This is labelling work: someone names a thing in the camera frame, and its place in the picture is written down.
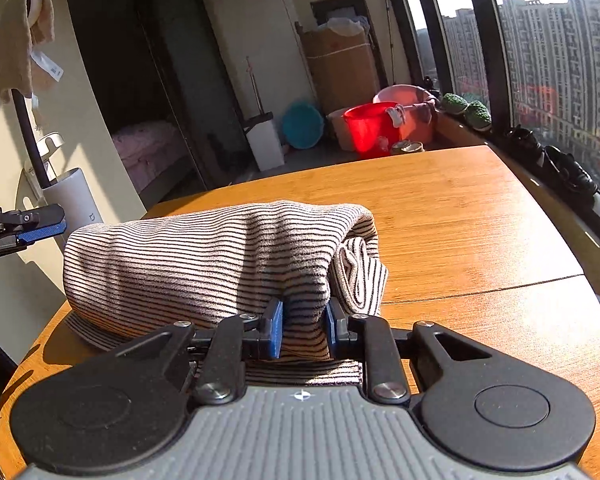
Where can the pink bed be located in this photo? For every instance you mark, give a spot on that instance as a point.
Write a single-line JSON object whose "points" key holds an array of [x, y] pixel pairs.
{"points": [[150, 150]]}

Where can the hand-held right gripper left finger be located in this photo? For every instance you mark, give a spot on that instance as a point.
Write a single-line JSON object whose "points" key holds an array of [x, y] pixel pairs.
{"points": [[275, 330]]}

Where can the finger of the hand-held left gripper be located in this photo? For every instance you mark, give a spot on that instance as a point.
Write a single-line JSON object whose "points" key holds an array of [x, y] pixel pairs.
{"points": [[40, 232]]}

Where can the round green potted plant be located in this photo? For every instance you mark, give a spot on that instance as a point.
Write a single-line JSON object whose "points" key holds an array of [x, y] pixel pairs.
{"points": [[454, 104]]}

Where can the cardboard box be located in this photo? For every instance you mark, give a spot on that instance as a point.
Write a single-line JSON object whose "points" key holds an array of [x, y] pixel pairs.
{"points": [[340, 75]]}

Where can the black sandal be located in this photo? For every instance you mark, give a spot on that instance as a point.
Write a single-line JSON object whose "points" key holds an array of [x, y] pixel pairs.
{"points": [[522, 145], [570, 175]]}

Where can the black pole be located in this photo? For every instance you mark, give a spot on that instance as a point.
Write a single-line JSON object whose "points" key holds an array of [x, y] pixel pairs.
{"points": [[27, 130]]}

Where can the teal basin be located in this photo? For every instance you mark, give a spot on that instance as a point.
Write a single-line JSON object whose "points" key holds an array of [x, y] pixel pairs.
{"points": [[302, 125]]}

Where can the metal tin can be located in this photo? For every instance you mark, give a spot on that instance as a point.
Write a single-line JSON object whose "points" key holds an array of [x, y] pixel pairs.
{"points": [[414, 147]]}

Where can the white bin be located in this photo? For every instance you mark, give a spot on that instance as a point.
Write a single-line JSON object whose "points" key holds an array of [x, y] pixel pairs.
{"points": [[265, 147]]}

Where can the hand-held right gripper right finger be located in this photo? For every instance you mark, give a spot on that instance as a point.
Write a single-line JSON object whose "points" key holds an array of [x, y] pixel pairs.
{"points": [[332, 330]]}

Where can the beige bucket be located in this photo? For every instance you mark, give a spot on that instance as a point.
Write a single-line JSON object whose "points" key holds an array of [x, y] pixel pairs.
{"points": [[337, 130]]}

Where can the striped beige sweater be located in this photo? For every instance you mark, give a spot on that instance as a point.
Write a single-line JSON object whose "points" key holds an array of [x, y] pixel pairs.
{"points": [[180, 260]]}

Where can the beige hanging towel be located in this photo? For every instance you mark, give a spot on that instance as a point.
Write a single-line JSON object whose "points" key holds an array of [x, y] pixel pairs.
{"points": [[17, 60]]}

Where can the green slippers pair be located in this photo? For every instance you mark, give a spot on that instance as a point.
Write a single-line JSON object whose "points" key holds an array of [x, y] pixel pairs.
{"points": [[478, 116]]}

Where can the red bucket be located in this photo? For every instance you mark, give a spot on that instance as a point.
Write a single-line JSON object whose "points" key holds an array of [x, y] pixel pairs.
{"points": [[370, 130]]}

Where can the pink basin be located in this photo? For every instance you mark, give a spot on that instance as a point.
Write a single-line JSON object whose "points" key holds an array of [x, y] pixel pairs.
{"points": [[405, 95]]}

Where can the white cabinet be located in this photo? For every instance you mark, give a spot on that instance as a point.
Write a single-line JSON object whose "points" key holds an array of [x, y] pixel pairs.
{"points": [[250, 50]]}

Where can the white cylindrical air purifier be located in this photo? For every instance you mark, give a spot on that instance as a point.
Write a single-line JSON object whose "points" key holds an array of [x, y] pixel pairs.
{"points": [[77, 200]]}

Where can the black window frame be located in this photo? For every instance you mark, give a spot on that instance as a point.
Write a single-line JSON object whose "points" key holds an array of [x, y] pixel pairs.
{"points": [[497, 60]]}

